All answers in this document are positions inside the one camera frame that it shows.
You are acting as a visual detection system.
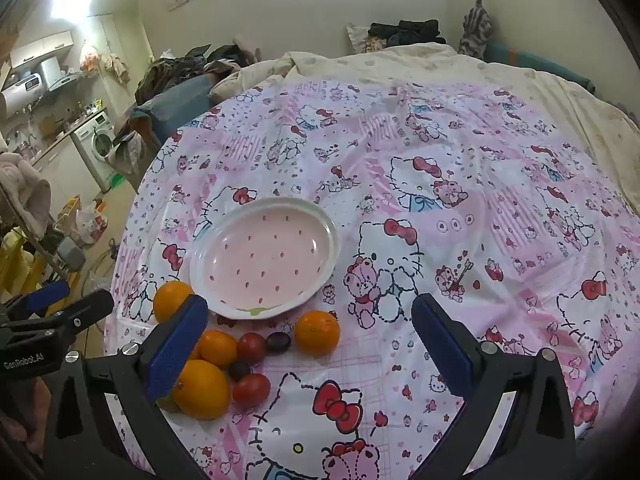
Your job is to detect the grey tabby cat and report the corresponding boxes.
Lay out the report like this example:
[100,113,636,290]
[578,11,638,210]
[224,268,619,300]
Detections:
[457,0,493,58]

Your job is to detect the floor cables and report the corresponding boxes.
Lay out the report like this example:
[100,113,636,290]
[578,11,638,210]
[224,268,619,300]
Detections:
[86,246,120,336]

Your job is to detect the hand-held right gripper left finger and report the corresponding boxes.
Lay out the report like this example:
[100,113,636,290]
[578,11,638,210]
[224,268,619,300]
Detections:
[42,294,209,480]

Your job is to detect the red and white plastic bag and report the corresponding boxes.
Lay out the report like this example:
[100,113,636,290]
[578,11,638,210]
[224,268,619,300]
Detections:
[75,205,110,246]

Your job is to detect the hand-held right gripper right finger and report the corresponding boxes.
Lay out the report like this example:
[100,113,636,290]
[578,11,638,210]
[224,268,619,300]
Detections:
[410,293,581,480]

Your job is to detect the heap of mixed clothes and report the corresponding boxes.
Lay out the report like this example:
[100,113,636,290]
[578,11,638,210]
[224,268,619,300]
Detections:
[135,45,262,106]

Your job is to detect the hanging beige cloth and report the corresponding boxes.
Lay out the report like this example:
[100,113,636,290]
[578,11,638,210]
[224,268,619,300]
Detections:
[102,52,132,84]

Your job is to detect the hanging plastic bag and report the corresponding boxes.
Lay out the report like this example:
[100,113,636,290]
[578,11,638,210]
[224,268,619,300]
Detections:
[80,42,102,79]

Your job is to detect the red cherry tomato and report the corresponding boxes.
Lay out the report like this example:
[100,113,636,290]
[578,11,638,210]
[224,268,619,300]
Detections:
[232,373,271,407]
[236,332,268,362]

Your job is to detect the pink towel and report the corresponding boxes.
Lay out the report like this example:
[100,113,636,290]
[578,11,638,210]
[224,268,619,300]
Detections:
[0,152,53,241]

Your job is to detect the white washing machine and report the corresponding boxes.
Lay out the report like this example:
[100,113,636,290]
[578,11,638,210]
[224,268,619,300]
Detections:
[72,110,121,193]

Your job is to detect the grey plastic bag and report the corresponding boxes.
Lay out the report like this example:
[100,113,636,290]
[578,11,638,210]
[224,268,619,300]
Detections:
[106,132,147,176]

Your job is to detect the dark clothes pile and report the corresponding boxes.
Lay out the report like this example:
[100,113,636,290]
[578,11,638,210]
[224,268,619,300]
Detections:
[367,19,447,47]

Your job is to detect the pink strawberry-print plate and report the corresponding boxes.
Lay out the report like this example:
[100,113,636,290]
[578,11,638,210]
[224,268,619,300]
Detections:
[189,197,341,320]

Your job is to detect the floral pillow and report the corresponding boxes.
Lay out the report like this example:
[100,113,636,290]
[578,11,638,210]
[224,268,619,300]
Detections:
[346,23,386,54]

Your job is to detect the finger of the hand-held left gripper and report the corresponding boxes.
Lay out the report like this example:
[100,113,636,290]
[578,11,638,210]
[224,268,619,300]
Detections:
[27,288,115,343]
[0,280,71,322]

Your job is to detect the white kitchen cabinet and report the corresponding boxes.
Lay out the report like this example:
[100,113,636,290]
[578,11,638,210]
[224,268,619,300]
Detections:
[10,30,76,69]

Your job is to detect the pink cartoon-print blanket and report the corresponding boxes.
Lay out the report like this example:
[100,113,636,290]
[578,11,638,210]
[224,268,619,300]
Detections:
[102,77,640,480]

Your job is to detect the blue-grey chair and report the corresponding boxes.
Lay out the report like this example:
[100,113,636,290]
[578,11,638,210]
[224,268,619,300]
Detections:
[131,76,211,147]

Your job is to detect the small orange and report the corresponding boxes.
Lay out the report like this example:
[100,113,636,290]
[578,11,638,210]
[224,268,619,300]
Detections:
[196,329,239,370]

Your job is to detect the silver range hood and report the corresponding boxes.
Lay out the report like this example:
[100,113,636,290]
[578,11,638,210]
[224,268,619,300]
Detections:
[47,72,83,93]

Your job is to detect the large orange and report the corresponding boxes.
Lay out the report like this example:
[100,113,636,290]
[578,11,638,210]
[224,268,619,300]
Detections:
[171,359,232,421]

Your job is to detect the white water heater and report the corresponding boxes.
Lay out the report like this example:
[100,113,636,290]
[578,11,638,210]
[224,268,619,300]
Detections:
[0,72,43,121]

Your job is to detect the grey box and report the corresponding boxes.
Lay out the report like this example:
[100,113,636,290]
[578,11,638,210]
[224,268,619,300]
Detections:
[57,237,86,272]

